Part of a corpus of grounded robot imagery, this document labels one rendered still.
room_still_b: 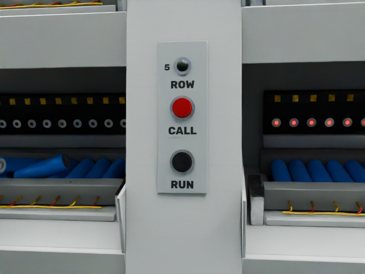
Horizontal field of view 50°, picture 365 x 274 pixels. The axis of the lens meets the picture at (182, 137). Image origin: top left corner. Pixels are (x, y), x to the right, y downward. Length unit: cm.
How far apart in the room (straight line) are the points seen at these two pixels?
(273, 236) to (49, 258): 19
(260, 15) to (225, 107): 8
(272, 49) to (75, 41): 17
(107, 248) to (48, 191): 11
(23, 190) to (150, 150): 17
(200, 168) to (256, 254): 8
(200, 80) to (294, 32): 8
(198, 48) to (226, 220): 14
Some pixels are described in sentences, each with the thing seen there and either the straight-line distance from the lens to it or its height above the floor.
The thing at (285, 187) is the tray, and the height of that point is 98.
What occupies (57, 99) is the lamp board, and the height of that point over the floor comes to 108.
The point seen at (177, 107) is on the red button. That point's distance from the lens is 31.
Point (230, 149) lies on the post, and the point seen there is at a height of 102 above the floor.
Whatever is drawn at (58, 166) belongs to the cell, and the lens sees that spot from 44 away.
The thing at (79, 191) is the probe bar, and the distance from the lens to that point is 41.
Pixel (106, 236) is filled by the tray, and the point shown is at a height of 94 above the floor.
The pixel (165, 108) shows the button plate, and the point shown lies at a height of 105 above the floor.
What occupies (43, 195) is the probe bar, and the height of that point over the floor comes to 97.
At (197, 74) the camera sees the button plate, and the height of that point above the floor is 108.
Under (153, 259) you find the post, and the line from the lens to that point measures 33.
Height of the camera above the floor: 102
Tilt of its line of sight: 1 degrees up
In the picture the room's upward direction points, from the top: straight up
